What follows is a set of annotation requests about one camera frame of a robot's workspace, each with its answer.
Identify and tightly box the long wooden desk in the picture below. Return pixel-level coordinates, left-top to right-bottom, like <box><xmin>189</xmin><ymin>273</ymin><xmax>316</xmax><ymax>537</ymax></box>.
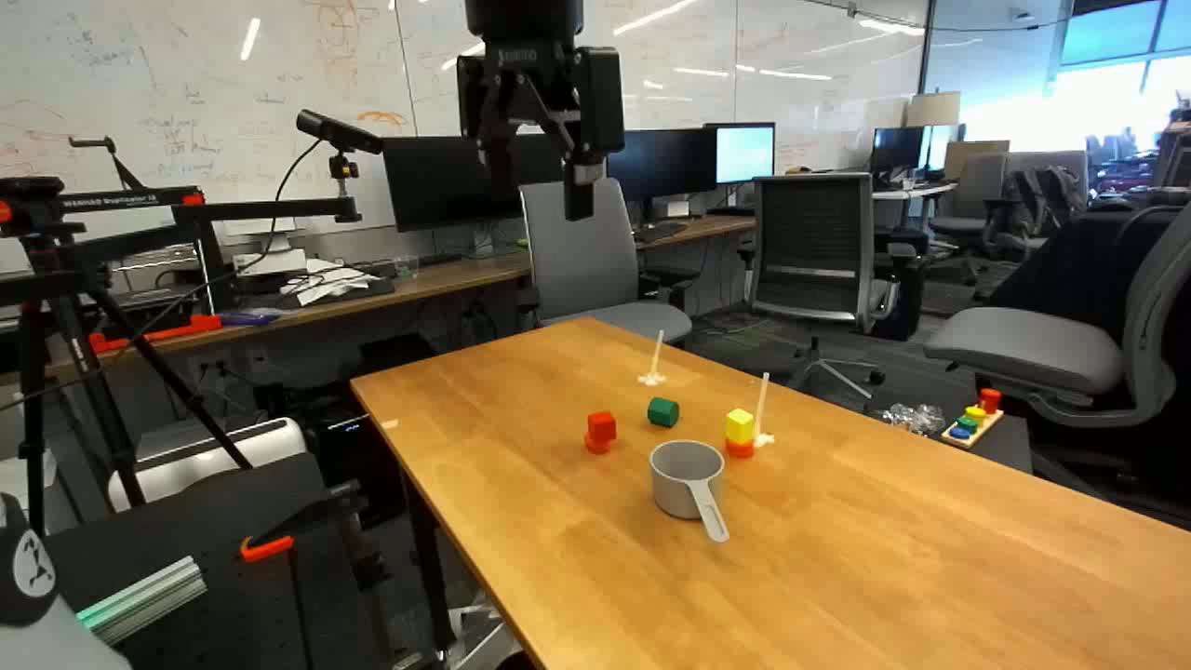
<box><xmin>49</xmin><ymin>211</ymin><xmax>762</xmax><ymax>376</ymax></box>

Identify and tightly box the grey background office chair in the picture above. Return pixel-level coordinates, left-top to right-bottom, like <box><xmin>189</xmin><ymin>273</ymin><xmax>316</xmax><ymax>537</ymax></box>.
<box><xmin>929</xmin><ymin>137</ymin><xmax>1018</xmax><ymax>254</ymax></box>

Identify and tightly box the yellow cube block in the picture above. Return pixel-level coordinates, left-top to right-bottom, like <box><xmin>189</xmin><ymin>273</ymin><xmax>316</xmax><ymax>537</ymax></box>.
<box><xmin>724</xmin><ymin>407</ymin><xmax>759</xmax><ymax>450</ymax></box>

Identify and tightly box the black background chair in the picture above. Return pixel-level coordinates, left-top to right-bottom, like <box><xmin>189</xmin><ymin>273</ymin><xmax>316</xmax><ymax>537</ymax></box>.
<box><xmin>984</xmin><ymin>201</ymin><xmax>1189</xmax><ymax>331</ymax></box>

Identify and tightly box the dark computer monitor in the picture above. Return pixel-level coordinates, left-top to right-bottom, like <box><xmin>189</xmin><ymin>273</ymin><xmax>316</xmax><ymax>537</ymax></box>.
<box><xmin>603</xmin><ymin>125</ymin><xmax>720</xmax><ymax>208</ymax></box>

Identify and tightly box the black mesh office chair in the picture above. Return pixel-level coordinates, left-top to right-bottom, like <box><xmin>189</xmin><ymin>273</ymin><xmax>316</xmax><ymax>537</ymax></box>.
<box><xmin>750</xmin><ymin>171</ymin><xmax>893</xmax><ymax>402</ymax></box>

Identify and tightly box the grey measuring cup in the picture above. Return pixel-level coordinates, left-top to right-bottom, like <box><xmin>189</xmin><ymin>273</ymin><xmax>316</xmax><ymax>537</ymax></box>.
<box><xmin>646</xmin><ymin>434</ymin><xmax>736</xmax><ymax>546</ymax></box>

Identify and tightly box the black cart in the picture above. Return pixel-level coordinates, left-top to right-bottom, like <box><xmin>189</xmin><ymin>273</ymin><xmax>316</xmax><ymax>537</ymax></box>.
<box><xmin>49</xmin><ymin>450</ymin><xmax>403</xmax><ymax>670</ymax></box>

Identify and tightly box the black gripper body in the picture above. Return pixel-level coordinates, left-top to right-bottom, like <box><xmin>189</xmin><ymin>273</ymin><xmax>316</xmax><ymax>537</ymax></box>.
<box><xmin>456</xmin><ymin>40</ymin><xmax>630</xmax><ymax>168</ymax></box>

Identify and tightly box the black computer tower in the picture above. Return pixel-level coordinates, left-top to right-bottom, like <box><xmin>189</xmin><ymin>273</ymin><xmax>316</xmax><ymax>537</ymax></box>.
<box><xmin>314</xmin><ymin>383</ymin><xmax>417</xmax><ymax>530</ymax></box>

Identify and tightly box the grey padded office chair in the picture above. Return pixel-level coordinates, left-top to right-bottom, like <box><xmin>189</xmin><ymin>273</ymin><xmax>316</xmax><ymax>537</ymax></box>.
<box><xmin>922</xmin><ymin>201</ymin><xmax>1191</xmax><ymax>498</ymax></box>

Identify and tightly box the large black monitor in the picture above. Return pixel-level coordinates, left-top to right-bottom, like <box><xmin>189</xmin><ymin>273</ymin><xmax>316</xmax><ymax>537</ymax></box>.
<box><xmin>381</xmin><ymin>132</ymin><xmax>571</xmax><ymax>236</ymax></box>

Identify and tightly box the lit computer monitor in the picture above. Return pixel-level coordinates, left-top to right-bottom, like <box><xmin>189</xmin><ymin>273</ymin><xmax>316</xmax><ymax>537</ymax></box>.
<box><xmin>709</xmin><ymin>120</ymin><xmax>781</xmax><ymax>189</ymax></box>

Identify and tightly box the black tripod camera rig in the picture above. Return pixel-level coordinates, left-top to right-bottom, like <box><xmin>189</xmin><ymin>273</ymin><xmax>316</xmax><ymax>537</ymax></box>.
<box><xmin>0</xmin><ymin>132</ymin><xmax>364</xmax><ymax>540</ymax></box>

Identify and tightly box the clear plastic bag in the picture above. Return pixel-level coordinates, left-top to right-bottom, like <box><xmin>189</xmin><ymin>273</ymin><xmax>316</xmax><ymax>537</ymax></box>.
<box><xmin>880</xmin><ymin>400</ymin><xmax>950</xmax><ymax>441</ymax></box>

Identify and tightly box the colourful stacking toy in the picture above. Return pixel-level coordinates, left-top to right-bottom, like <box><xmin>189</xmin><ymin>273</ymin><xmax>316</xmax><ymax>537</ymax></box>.
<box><xmin>938</xmin><ymin>383</ymin><xmax>1008</xmax><ymax>450</ymax></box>

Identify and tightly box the white tube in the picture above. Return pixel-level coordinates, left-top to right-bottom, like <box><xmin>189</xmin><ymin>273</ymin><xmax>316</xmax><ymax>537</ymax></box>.
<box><xmin>104</xmin><ymin>414</ymin><xmax>309</xmax><ymax>516</ymax></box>

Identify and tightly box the orange clamp handle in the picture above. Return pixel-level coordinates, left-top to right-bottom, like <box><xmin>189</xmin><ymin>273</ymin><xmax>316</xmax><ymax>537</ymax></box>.
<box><xmin>235</xmin><ymin>531</ymin><xmax>302</xmax><ymax>568</ymax></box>

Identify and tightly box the dark background monitor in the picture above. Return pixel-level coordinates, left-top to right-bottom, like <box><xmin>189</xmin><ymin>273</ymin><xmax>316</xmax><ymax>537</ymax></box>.
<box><xmin>868</xmin><ymin>123</ymin><xmax>969</xmax><ymax>187</ymax></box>

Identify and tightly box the red flat bar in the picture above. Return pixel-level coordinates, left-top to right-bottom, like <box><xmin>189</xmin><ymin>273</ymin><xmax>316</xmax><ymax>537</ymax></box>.
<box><xmin>87</xmin><ymin>308</ymin><xmax>231</xmax><ymax>361</ymax></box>

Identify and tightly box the black cap with logo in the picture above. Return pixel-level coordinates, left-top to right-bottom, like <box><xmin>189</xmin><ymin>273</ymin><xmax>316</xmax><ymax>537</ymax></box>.
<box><xmin>0</xmin><ymin>491</ymin><xmax>64</xmax><ymax>630</ymax></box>

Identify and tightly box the black stereo camera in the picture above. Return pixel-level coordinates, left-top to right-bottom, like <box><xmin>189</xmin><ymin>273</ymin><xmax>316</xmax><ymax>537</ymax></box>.
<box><xmin>293</xmin><ymin>103</ymin><xmax>386</xmax><ymax>161</ymax></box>

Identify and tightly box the white papers pile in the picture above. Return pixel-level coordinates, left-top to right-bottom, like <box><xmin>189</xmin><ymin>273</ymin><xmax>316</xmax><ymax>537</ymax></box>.
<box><xmin>235</xmin><ymin>244</ymin><xmax>385</xmax><ymax>308</ymax></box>

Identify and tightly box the silver green metal bar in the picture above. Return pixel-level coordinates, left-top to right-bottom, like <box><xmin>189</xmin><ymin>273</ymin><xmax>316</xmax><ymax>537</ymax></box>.
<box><xmin>73</xmin><ymin>552</ymin><xmax>213</xmax><ymax>648</ymax></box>

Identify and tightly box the black metal table leg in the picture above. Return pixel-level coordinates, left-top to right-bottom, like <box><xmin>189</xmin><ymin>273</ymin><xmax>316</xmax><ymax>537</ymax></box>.
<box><xmin>403</xmin><ymin>478</ymin><xmax>460</xmax><ymax>661</ymax></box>

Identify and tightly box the light grey office chair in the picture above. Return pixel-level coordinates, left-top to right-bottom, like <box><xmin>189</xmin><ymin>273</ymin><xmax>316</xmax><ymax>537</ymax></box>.
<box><xmin>517</xmin><ymin>176</ymin><xmax>695</xmax><ymax>349</ymax></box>

